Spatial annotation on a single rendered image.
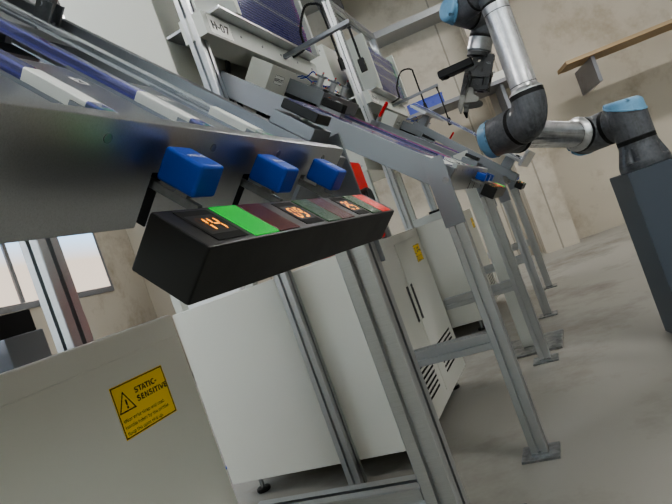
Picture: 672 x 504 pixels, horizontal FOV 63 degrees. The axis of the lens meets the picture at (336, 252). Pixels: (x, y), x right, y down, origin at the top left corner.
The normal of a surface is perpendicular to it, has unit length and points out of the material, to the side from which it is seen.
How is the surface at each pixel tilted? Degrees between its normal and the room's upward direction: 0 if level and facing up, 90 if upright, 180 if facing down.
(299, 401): 90
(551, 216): 90
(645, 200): 90
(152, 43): 90
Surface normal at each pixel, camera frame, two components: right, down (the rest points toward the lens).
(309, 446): -0.37, 0.12
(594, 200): -0.18, 0.05
